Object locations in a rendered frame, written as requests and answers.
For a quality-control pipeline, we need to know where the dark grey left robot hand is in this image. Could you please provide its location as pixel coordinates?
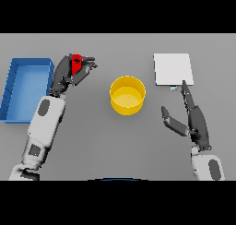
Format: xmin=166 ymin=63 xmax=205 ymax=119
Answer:
xmin=48 ymin=53 xmax=99 ymax=98

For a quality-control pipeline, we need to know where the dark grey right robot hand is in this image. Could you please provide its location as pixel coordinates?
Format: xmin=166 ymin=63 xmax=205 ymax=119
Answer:
xmin=160 ymin=79 xmax=213 ymax=152

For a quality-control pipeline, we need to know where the red beaker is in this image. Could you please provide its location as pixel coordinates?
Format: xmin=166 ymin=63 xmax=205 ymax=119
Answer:
xmin=71 ymin=53 xmax=84 ymax=77

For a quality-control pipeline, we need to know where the pale square measuring scale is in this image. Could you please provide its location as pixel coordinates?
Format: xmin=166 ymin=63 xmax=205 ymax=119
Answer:
xmin=152 ymin=53 xmax=195 ymax=92

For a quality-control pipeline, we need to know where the yellow bowl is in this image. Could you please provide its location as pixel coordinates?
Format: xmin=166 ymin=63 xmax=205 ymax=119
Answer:
xmin=109 ymin=75 xmax=148 ymax=116

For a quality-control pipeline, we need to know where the blue tray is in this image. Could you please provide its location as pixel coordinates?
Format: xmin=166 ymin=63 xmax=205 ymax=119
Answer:
xmin=0 ymin=56 xmax=55 ymax=124

